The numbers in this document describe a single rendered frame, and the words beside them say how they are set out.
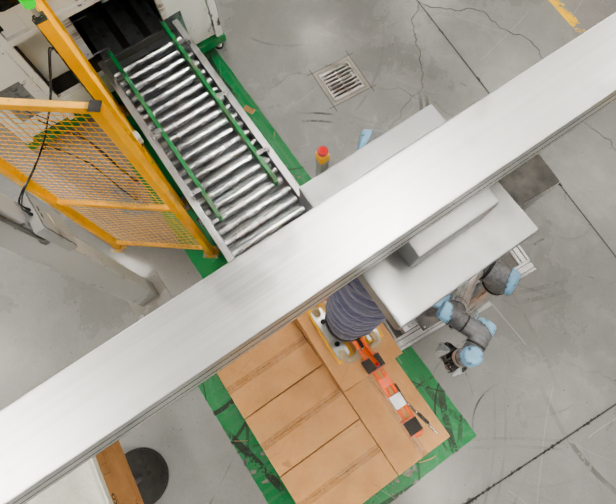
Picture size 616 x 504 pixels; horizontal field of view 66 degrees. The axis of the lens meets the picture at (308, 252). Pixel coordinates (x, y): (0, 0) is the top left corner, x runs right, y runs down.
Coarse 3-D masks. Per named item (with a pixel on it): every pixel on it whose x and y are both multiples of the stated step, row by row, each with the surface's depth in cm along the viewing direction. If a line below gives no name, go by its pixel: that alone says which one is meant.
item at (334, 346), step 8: (320, 304) 259; (312, 320) 256; (320, 320) 256; (320, 328) 255; (328, 344) 253; (336, 344) 250; (344, 344) 252; (336, 352) 251; (352, 352) 252; (336, 360) 251
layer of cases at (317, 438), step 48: (288, 336) 307; (240, 384) 299; (288, 384) 299; (288, 432) 291; (336, 432) 291; (384, 432) 291; (432, 432) 291; (288, 480) 284; (336, 480) 284; (384, 480) 284
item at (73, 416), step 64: (576, 64) 69; (448, 128) 66; (512, 128) 66; (384, 192) 64; (448, 192) 64; (256, 256) 62; (320, 256) 62; (384, 256) 69; (192, 320) 60; (256, 320) 60; (64, 384) 58; (128, 384) 58; (192, 384) 63; (0, 448) 56; (64, 448) 56
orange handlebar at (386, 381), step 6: (354, 342) 241; (366, 342) 242; (360, 348) 241; (366, 348) 241; (360, 354) 241; (384, 372) 237; (378, 378) 237; (384, 378) 236; (390, 378) 236; (384, 384) 235; (390, 384) 235; (384, 390) 235; (396, 390) 235; (390, 396) 234; (408, 408) 233; (402, 414) 232; (408, 414) 233; (420, 432) 230
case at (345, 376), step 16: (304, 320) 269; (320, 336) 267; (384, 336) 267; (320, 352) 265; (384, 352) 264; (400, 352) 264; (336, 368) 262; (352, 368) 262; (336, 384) 282; (352, 384) 260
